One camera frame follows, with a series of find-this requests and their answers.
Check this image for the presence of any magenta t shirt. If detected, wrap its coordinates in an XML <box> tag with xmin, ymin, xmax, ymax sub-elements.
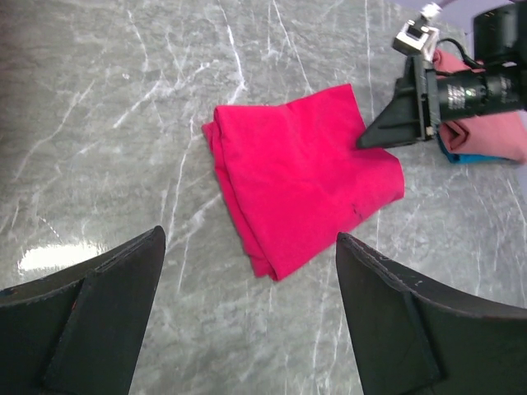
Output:
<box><xmin>203</xmin><ymin>84</ymin><xmax>405</xmax><ymax>281</ymax></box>

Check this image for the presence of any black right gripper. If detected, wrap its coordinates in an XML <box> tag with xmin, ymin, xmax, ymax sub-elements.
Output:
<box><xmin>357</xmin><ymin>56</ymin><xmax>526</xmax><ymax>150</ymax></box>

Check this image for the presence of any folded blue t shirt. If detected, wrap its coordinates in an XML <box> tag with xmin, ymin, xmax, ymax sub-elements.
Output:
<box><xmin>437</xmin><ymin>137</ymin><xmax>521</xmax><ymax>164</ymax></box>

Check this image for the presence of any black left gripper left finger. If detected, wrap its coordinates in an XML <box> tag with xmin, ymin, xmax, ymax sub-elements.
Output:
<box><xmin>1</xmin><ymin>226</ymin><xmax>166</xmax><ymax>394</ymax></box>

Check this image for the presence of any folded salmon pink t shirt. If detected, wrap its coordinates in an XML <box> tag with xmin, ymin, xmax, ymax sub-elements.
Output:
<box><xmin>433</xmin><ymin>49</ymin><xmax>526</xmax><ymax>164</ymax></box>

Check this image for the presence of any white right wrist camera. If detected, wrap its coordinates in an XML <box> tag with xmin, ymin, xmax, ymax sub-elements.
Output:
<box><xmin>392</xmin><ymin>2</ymin><xmax>442</xmax><ymax>63</ymax></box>

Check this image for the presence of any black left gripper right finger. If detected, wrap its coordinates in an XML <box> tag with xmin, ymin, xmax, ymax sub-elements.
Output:
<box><xmin>336</xmin><ymin>233</ymin><xmax>526</xmax><ymax>394</ymax></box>

